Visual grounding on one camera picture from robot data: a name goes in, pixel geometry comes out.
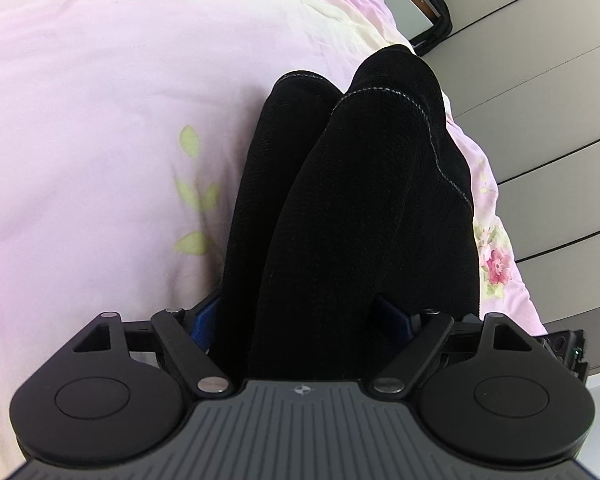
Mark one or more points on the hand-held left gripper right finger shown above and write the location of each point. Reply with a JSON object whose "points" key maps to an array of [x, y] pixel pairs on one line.
{"points": [[392, 317]]}

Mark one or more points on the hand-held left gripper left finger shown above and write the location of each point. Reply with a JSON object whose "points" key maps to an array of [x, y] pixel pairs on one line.
{"points": [[207, 317]]}

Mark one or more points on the black pants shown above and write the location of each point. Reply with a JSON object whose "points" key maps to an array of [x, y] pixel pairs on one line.
{"points": [[355, 210]]}

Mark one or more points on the pink floral blanket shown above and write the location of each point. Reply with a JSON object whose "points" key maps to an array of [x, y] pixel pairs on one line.
{"points": [[105, 135]]}

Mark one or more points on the grey wardrobe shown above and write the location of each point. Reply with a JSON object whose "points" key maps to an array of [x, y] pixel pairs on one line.
{"points": [[530, 85]]}

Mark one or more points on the black bag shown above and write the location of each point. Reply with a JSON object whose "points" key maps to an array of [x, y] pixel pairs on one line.
{"points": [[437, 15]]}

